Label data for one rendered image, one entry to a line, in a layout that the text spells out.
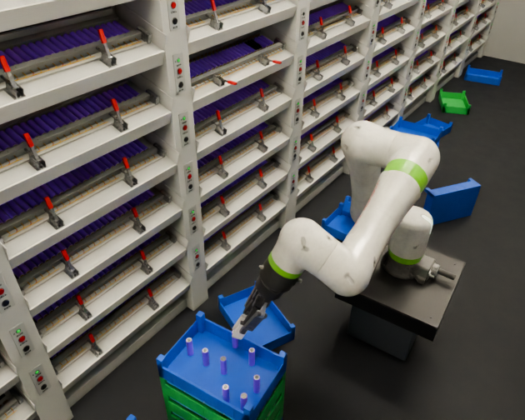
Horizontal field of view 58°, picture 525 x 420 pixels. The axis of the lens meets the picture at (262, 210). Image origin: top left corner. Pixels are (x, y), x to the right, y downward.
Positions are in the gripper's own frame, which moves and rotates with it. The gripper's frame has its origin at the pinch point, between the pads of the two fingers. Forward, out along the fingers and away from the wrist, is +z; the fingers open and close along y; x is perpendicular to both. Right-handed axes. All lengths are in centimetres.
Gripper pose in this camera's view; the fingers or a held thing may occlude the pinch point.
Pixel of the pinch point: (242, 327)
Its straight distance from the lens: 134.1
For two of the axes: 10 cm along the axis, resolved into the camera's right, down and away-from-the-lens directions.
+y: 0.0, -6.0, 8.0
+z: -4.3, 7.2, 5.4
